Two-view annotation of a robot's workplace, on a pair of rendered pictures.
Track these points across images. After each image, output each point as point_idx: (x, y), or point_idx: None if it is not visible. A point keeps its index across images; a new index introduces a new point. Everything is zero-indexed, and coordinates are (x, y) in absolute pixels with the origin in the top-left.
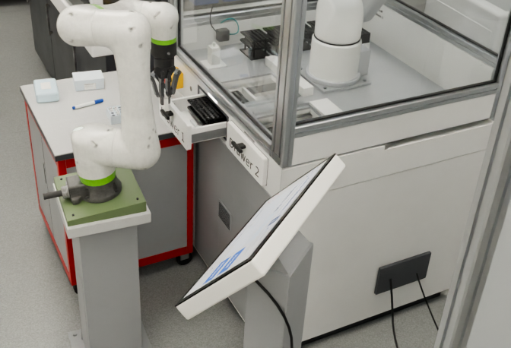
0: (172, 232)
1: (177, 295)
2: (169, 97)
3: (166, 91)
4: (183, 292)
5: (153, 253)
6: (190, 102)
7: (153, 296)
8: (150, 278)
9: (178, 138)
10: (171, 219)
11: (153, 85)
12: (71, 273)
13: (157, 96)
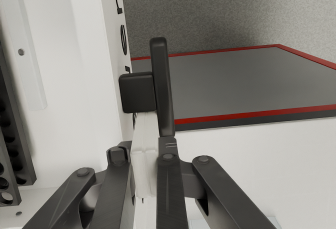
0: (141, 65)
1: (150, 9)
2: (124, 146)
3: (130, 192)
4: (141, 12)
5: (171, 57)
6: (8, 173)
7: (179, 18)
8: (173, 51)
9: (122, 6)
10: (141, 70)
11: (264, 222)
12: (285, 46)
13: (212, 158)
